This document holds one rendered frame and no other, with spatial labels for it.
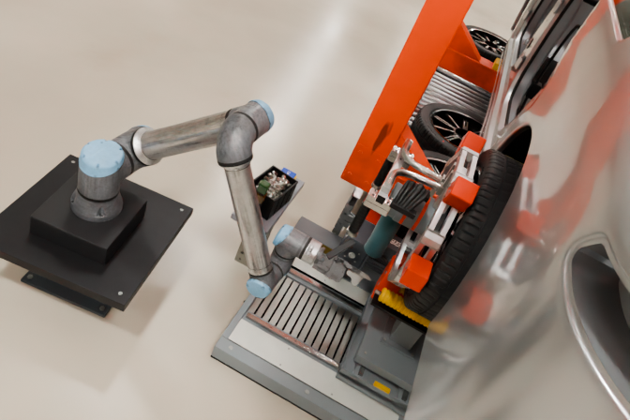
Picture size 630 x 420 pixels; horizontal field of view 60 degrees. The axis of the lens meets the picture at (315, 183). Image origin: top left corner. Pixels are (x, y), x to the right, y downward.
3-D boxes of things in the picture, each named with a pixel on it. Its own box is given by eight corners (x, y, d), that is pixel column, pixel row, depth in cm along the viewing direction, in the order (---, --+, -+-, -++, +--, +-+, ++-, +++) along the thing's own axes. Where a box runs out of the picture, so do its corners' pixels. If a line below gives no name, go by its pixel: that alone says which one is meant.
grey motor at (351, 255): (397, 322, 264) (429, 276, 243) (321, 279, 268) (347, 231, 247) (405, 297, 278) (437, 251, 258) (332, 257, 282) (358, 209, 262)
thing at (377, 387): (411, 423, 224) (422, 411, 219) (334, 378, 228) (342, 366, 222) (432, 336, 264) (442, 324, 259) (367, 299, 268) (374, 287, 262)
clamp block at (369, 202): (385, 217, 185) (392, 206, 182) (362, 204, 186) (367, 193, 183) (389, 209, 189) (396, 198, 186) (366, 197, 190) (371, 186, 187)
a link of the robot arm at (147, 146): (96, 144, 211) (245, 104, 171) (127, 127, 224) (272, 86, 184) (114, 179, 216) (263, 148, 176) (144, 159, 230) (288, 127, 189)
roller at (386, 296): (438, 337, 210) (445, 328, 206) (370, 299, 213) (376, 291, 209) (441, 326, 214) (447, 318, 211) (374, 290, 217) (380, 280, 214)
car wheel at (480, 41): (523, 87, 516) (538, 66, 503) (470, 78, 487) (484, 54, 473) (487, 52, 561) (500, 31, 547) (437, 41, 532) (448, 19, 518)
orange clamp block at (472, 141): (476, 159, 202) (487, 139, 204) (457, 150, 203) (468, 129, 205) (472, 164, 209) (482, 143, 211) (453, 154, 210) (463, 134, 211)
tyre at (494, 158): (547, 265, 153) (560, 144, 202) (472, 225, 155) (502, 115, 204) (442, 370, 198) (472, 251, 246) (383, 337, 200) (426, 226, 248)
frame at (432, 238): (391, 317, 196) (466, 210, 164) (375, 307, 197) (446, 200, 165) (420, 232, 240) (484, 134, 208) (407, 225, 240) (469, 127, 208)
